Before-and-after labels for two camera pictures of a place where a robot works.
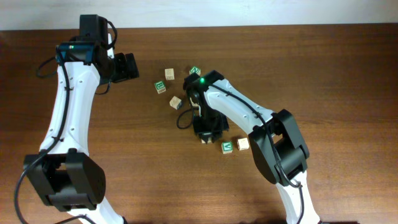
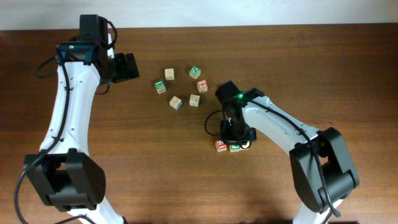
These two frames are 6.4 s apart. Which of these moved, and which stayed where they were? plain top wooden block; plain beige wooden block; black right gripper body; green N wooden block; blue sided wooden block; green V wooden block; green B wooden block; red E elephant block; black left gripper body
Moved: black right gripper body; red E elephant block; green V wooden block
Stayed: green N wooden block; black left gripper body; plain beige wooden block; green B wooden block; plain top wooden block; blue sided wooden block
